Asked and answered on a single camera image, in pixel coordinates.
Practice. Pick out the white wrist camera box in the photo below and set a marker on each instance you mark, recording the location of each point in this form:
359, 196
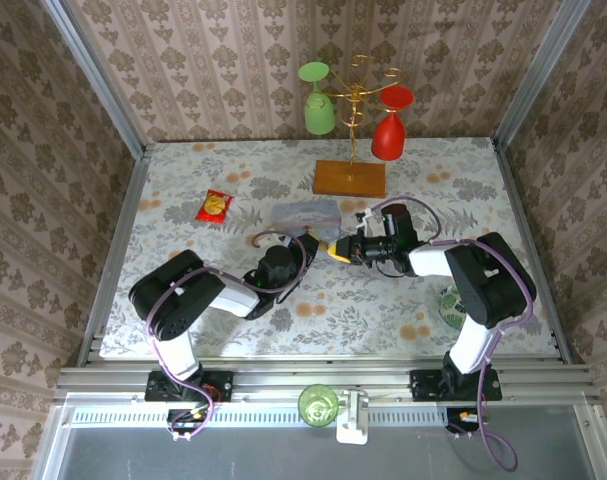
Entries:
288, 240
364, 220

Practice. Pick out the floral tablecloth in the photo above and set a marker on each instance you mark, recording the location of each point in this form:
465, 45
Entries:
283, 165

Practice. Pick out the red snack packet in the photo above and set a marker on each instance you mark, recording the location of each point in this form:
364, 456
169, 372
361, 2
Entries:
214, 206

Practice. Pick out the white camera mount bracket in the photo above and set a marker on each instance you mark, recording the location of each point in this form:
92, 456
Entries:
353, 425

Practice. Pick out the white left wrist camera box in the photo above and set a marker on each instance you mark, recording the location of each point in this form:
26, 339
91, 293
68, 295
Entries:
288, 240

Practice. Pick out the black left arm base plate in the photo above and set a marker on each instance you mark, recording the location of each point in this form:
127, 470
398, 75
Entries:
218, 385

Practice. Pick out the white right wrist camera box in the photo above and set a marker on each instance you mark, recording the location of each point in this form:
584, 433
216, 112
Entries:
364, 220

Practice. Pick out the black connector box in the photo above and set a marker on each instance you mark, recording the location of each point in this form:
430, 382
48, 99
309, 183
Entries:
183, 417
458, 417

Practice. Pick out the aluminium corner post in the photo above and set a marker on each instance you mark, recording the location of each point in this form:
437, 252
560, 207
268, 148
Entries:
98, 85
538, 75

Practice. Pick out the red wine glass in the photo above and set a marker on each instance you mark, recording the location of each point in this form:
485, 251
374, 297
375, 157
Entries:
388, 137

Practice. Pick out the aluminium front rail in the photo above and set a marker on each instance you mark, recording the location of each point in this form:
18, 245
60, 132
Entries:
308, 375

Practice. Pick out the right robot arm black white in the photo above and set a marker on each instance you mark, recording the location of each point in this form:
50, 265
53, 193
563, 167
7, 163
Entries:
488, 285

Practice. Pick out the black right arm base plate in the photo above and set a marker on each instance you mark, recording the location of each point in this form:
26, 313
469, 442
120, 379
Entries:
425, 385

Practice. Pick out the grey metal panel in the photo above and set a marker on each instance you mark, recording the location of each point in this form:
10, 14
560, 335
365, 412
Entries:
283, 455

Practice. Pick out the leaf pattern bowl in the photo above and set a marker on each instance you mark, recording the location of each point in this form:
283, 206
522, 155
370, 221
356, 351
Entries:
450, 307

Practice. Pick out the green wine glass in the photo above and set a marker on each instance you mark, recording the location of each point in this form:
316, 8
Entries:
318, 117

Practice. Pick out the clear green cup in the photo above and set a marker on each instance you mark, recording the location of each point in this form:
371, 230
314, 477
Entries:
318, 407

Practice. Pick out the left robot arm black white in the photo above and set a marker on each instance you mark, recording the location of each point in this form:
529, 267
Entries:
173, 295

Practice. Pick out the aluminium side rail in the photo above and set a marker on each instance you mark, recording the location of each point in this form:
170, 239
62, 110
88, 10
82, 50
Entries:
513, 200
133, 200

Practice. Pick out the blue cartoon tin box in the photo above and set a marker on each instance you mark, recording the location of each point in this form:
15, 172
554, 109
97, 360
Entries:
303, 215

